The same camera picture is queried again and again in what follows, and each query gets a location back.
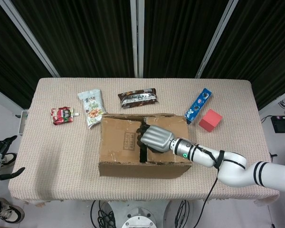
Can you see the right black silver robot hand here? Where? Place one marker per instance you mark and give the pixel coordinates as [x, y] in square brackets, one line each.
[158, 139]

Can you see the cardboard box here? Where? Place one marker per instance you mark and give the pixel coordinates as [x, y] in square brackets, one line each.
[116, 142]

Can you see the white silver robot base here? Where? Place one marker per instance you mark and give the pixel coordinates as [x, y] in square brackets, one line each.
[139, 216]

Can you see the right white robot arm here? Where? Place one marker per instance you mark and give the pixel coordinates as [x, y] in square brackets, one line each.
[232, 166]

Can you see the brown chocolate snack packet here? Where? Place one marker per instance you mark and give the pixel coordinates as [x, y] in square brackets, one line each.
[137, 97]

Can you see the grey metal tray box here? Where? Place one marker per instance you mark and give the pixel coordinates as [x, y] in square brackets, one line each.
[22, 122]

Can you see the blue cookie pack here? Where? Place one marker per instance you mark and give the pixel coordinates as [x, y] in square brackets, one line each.
[199, 105]

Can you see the red cube box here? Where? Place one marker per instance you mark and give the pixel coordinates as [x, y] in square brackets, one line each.
[210, 120]

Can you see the beige woven tablecloth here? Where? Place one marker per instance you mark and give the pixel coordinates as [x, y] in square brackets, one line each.
[61, 154]

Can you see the green white nut snack bag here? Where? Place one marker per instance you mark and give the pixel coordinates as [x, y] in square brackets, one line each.
[92, 107]

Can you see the red juice pouch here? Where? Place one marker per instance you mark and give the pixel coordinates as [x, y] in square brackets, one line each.
[63, 116]

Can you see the black pleated curtain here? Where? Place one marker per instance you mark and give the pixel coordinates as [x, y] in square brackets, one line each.
[85, 35]
[180, 35]
[7, 59]
[263, 47]

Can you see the black flat device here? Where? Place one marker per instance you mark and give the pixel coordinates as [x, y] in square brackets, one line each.
[282, 124]

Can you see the silver aluminium frame post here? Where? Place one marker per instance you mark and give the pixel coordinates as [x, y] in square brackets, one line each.
[216, 38]
[28, 38]
[137, 38]

